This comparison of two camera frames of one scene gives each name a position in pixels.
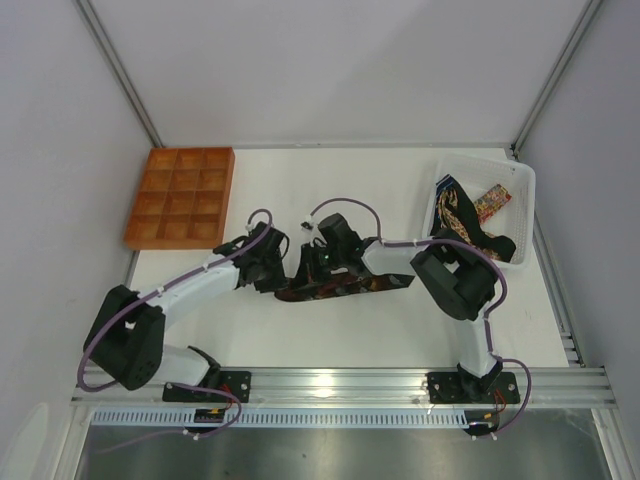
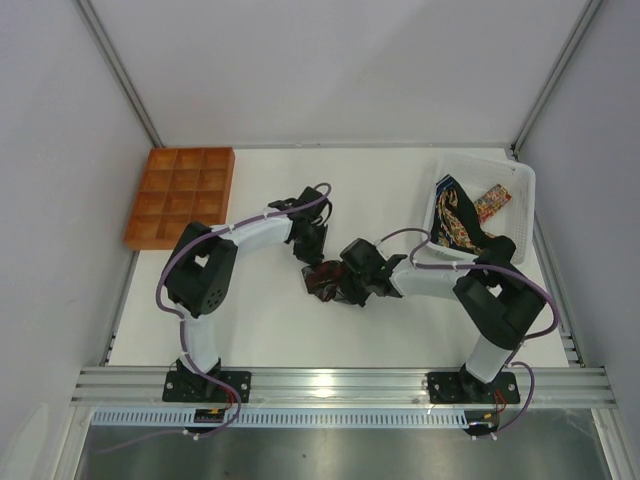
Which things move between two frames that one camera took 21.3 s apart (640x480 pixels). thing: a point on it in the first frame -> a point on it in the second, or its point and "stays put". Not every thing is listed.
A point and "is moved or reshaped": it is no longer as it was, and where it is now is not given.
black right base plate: [456, 388] stays put
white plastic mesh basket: [478, 174] stays put
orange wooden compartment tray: [182, 200] stays put
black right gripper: [310, 265] -> [355, 286]
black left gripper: [273, 279] -> [310, 245]
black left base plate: [239, 382] stays put
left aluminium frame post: [103, 41] stays put
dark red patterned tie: [343, 285] is moved or reshaped
